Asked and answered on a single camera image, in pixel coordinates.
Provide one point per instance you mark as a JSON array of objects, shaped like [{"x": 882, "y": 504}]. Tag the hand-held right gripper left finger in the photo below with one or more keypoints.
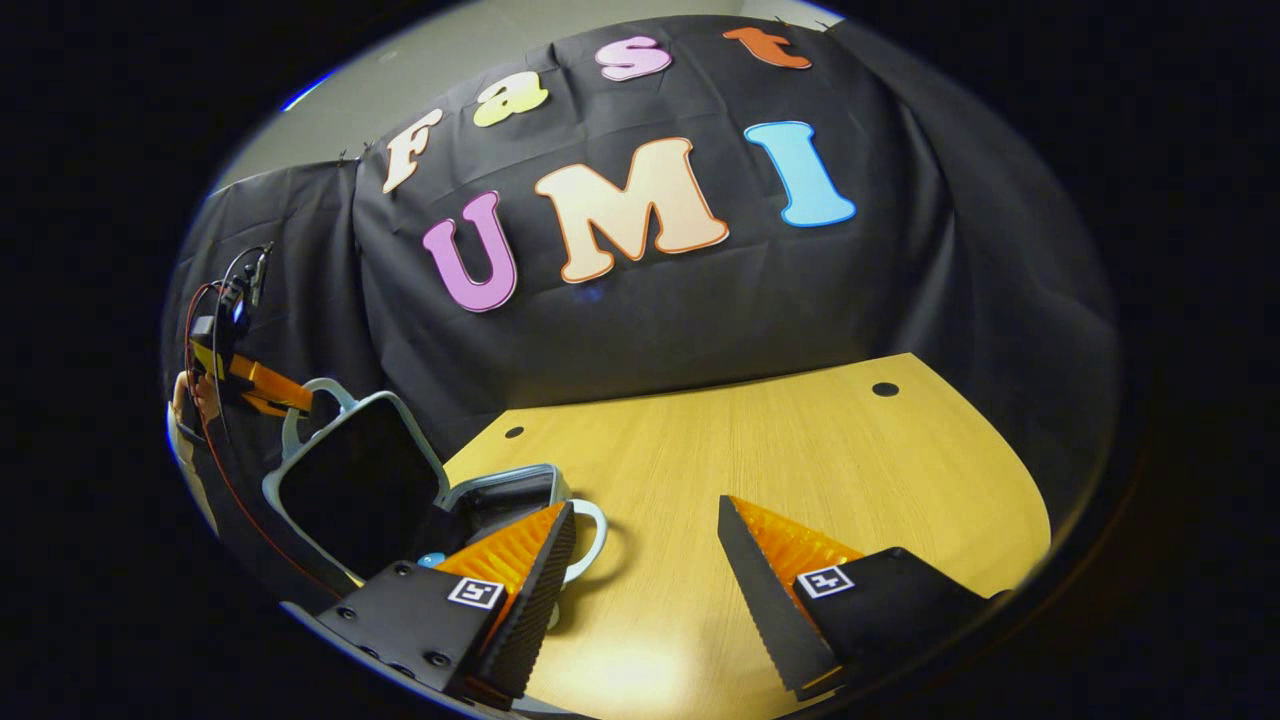
[{"x": 535, "y": 600}]

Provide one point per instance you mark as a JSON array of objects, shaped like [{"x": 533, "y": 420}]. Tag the light blue suitcase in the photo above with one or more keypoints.
[{"x": 360, "y": 490}]

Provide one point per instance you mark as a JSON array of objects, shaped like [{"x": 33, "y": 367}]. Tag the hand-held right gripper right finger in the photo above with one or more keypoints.
[{"x": 765, "y": 600}]

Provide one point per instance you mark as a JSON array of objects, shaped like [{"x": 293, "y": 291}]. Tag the black backdrop cloth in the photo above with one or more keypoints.
[{"x": 700, "y": 300}]

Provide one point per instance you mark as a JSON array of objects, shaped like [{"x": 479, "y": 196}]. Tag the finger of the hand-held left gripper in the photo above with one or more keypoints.
[{"x": 270, "y": 385}]

